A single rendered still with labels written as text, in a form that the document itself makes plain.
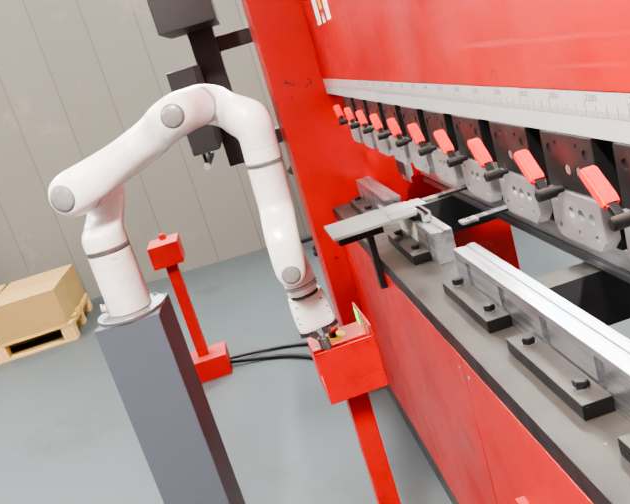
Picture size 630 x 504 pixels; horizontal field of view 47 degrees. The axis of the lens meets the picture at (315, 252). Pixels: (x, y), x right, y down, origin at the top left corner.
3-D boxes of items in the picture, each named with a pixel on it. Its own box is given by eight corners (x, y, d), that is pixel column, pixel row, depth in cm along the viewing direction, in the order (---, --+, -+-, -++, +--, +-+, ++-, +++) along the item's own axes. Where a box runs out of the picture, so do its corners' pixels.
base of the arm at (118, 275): (91, 333, 191) (65, 270, 186) (107, 309, 210) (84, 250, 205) (159, 313, 191) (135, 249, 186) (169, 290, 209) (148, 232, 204)
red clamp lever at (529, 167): (510, 150, 109) (540, 197, 103) (535, 142, 109) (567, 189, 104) (509, 158, 110) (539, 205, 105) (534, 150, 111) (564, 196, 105)
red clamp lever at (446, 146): (431, 130, 147) (449, 163, 142) (449, 124, 148) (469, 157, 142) (430, 136, 149) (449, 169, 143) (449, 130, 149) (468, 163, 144)
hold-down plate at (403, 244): (389, 242, 236) (387, 233, 235) (404, 237, 236) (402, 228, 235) (414, 265, 207) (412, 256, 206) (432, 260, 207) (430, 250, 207)
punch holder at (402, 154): (394, 158, 208) (379, 103, 203) (421, 150, 208) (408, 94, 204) (408, 165, 193) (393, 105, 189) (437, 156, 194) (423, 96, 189)
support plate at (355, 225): (324, 229, 229) (323, 226, 229) (401, 204, 231) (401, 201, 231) (334, 241, 212) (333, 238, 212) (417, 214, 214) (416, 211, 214)
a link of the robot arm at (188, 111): (93, 212, 198) (59, 231, 184) (66, 176, 196) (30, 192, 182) (227, 114, 178) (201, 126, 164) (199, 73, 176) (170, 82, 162)
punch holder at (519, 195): (505, 209, 131) (486, 121, 126) (548, 195, 132) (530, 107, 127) (542, 226, 117) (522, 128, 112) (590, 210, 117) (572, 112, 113)
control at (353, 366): (317, 375, 207) (300, 319, 203) (369, 357, 209) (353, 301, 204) (331, 405, 188) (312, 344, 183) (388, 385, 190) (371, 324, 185)
